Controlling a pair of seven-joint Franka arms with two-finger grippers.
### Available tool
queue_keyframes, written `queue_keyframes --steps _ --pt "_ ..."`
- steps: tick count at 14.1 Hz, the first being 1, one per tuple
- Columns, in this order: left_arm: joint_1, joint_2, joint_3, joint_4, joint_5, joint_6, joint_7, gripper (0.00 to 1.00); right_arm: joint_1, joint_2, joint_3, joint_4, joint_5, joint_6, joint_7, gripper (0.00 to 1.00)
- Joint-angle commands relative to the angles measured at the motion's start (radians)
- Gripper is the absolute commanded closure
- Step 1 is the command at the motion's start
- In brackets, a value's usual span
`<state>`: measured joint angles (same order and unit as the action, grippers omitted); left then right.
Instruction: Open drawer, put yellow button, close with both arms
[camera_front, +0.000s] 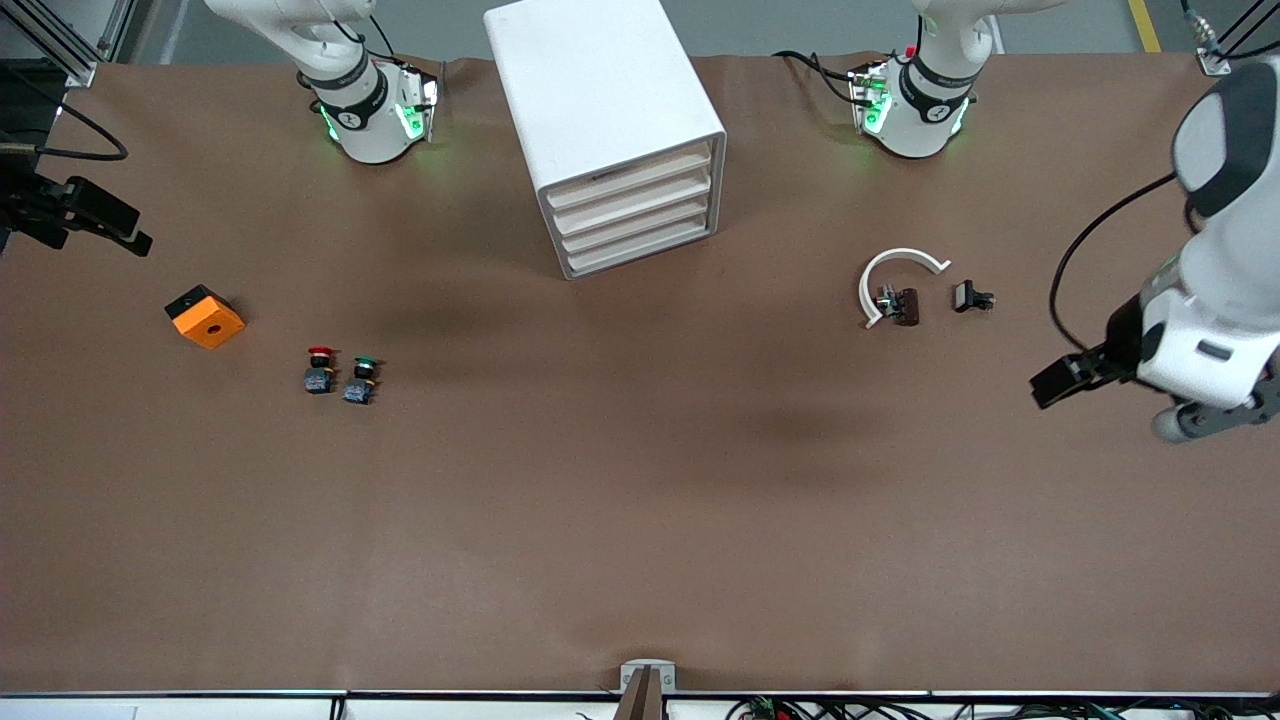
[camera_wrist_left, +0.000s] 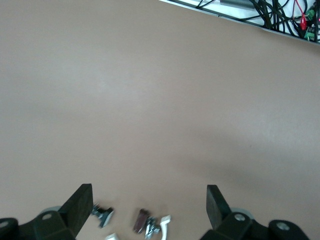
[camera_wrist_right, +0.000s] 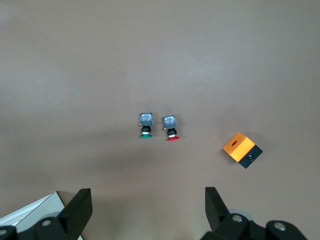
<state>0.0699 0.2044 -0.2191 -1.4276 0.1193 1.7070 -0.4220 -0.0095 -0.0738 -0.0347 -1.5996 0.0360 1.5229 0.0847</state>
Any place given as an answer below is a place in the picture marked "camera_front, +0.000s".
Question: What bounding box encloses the green push button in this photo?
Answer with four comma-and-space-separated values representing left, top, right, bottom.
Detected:
342, 354, 384, 406

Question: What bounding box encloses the black right base cable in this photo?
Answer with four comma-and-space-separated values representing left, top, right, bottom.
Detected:
340, 0, 393, 63

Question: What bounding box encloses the white table edge rail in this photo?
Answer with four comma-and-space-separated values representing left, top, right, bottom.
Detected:
0, 689, 1280, 720

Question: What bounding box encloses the grey metal table bracket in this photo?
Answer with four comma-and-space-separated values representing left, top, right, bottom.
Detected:
618, 659, 678, 720

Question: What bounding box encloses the tangled cable bundle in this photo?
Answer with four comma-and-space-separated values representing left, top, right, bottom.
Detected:
728, 694, 1280, 720

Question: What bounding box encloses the aluminium frame profile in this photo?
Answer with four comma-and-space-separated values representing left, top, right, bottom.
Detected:
1195, 0, 1280, 78
0, 0, 136, 91

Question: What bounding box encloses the black left base cable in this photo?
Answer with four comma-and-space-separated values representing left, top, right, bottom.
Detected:
772, 48, 863, 107

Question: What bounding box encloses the white plastic drawer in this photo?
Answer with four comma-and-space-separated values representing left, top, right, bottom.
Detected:
558, 187, 716, 253
565, 208, 718, 276
552, 165, 714, 231
545, 143, 713, 209

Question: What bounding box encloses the white drawer cabinet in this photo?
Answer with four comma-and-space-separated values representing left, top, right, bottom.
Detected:
483, 0, 729, 282

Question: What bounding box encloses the brown table cover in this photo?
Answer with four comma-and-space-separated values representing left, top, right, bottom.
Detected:
0, 50, 1280, 697

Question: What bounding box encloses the white half ring clamp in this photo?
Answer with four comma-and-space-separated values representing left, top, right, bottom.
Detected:
857, 247, 952, 330

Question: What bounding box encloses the black base cable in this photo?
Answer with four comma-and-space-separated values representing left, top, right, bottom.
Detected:
772, 48, 863, 107
340, 0, 393, 63

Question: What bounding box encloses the orange button box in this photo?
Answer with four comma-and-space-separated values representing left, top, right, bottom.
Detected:
164, 284, 247, 352

